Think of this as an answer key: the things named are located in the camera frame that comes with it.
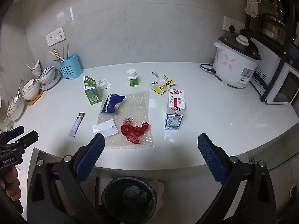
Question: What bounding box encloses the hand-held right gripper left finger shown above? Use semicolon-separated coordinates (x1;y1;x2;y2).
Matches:
26;133;105;224

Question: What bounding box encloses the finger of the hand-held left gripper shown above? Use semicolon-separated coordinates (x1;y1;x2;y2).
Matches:
0;125;25;143
11;131;39;151

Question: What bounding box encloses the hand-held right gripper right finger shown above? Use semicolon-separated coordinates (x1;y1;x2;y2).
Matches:
197;133;277;224

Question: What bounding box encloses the white plastic pouch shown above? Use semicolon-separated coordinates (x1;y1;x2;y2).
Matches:
92;119;119;139

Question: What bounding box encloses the purple stick packet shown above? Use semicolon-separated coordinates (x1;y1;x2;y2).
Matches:
69;112;86;138

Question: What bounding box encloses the red mesh net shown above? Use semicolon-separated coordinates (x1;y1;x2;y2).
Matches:
121;118;150;144

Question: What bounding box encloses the dark blue snack packet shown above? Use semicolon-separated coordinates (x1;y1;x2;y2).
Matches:
101;94;127;114

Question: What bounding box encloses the green carton box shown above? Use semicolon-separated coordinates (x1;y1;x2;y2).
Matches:
83;76;102;105

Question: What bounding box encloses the white milk carton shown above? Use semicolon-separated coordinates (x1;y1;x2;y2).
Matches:
164;89;187;130

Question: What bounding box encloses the black-lined trash bin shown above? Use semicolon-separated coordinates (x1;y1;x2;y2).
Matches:
101;177;157;224

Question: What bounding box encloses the clear bubble wrap sheet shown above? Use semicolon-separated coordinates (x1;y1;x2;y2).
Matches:
96;91;155;148

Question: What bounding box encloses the white tissue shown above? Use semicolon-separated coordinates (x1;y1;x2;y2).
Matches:
96;79;112;89

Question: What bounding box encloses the white pill bottle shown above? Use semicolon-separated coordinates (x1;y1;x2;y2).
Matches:
127;69;138;87

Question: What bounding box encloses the yellow snack wrapper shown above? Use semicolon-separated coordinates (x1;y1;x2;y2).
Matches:
149;71;176;95

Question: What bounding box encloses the person's left hand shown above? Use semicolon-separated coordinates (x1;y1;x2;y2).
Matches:
0;166;22;200

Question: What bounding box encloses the wooden trivet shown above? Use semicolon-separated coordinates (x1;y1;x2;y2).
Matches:
27;89;44;106

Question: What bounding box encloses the white bowl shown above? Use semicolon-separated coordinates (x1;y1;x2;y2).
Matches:
22;78;41;101

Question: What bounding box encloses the blue patterned bowl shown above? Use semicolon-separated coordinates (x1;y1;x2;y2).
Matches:
37;66;56;84

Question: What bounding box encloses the white cup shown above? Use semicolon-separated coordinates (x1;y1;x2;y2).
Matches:
30;60;42;76

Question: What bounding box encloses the blue utensil holder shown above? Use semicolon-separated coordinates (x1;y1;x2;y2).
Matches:
56;54;84;79

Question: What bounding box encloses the bunch of wooden chopsticks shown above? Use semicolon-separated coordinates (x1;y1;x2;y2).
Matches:
49;43;70;61

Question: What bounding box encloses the white floral rice cooker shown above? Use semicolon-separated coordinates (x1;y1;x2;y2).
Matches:
213;31;262;88

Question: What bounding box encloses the white microwave oven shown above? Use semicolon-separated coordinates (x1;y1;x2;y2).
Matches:
250;37;299;105

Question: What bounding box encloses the black storage rack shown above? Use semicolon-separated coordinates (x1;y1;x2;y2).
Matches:
243;0;299;103

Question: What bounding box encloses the steel pot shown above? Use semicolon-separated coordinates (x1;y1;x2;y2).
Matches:
262;13;286;45

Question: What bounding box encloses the black power cord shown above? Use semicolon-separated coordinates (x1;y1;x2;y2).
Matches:
199;64;218;74

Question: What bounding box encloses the white wall socket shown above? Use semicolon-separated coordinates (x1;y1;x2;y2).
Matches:
234;20;246;34
54;27;65;43
223;16;235;31
45;31;56;47

